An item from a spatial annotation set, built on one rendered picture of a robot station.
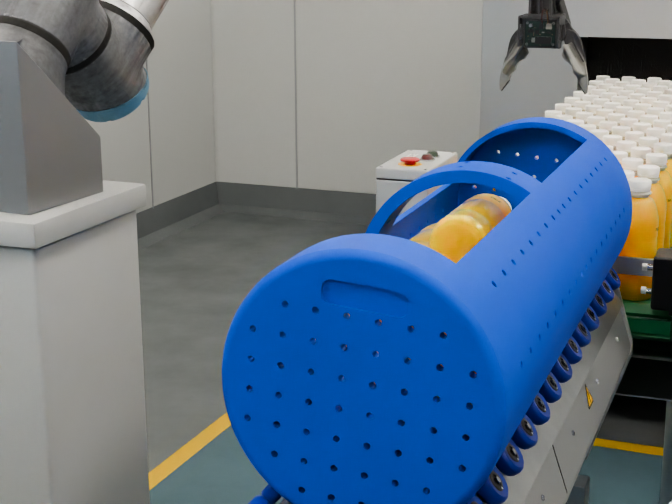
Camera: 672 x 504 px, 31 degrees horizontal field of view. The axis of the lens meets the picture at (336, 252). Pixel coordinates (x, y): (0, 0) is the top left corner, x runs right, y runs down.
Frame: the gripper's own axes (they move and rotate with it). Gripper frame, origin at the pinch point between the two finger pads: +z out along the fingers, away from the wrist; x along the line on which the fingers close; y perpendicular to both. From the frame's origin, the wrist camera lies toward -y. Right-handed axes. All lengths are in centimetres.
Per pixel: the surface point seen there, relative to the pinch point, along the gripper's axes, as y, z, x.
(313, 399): 113, 16, 1
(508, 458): 95, 27, 16
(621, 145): -29.8, 13.5, 10.3
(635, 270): 10.9, 27.9, 18.8
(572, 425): 64, 35, 18
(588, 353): 46, 31, 17
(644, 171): -4.4, 13.7, 17.7
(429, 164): 1.7, 13.7, -20.2
